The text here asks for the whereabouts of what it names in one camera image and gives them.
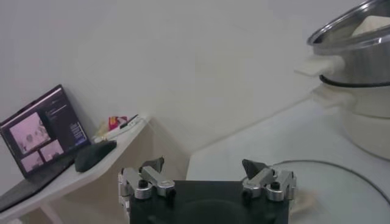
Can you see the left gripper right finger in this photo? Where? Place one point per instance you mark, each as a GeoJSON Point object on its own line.
{"type": "Point", "coordinates": [262, 179]}

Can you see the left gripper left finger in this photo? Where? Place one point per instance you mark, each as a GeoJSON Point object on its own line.
{"type": "Point", "coordinates": [155, 181]}

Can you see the round glass pot lid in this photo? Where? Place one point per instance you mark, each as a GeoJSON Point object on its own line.
{"type": "Point", "coordinates": [335, 198]}

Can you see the stainless steel steamer basket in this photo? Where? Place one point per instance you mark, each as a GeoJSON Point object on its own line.
{"type": "Point", "coordinates": [365, 61]}

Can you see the white side table with laptop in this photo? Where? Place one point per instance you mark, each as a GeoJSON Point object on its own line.
{"type": "Point", "coordinates": [91, 179]}

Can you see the black and white phone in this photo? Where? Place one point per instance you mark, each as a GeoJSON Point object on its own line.
{"type": "Point", "coordinates": [129, 121]}

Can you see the black computer mouse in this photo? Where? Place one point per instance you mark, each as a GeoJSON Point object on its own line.
{"type": "Point", "coordinates": [94, 155]}

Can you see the pink and red packet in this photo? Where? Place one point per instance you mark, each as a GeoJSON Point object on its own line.
{"type": "Point", "coordinates": [115, 121]}

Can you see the black laptop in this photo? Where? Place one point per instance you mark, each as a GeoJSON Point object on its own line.
{"type": "Point", "coordinates": [45, 137]}

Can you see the cream electric cooking pot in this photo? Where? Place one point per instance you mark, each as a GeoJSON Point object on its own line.
{"type": "Point", "coordinates": [371, 134]}

